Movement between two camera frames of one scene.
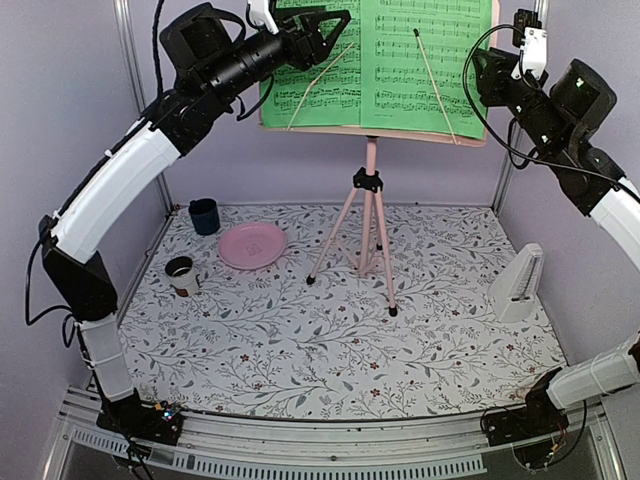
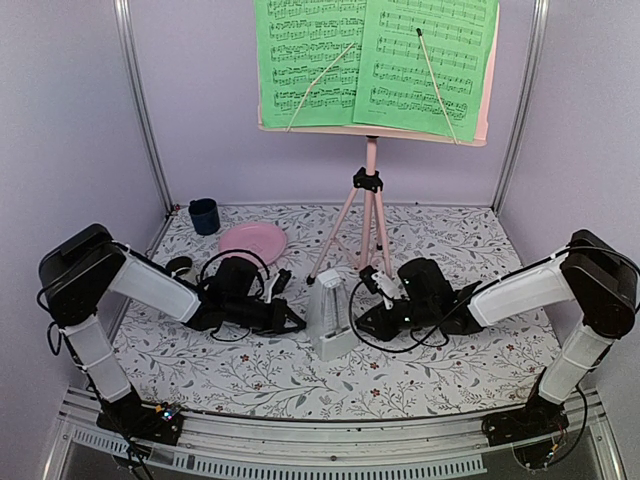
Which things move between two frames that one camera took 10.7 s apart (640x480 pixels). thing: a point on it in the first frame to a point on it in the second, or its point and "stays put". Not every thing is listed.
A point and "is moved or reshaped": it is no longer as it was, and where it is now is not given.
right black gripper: (490, 83) to (383, 330)
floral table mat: (338, 312) stays put
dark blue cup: (205, 215) stays put
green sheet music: (412, 65) stays put
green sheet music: (327, 93) stays put
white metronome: (513, 295) is moved or reshaped
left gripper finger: (324, 45) to (282, 312)
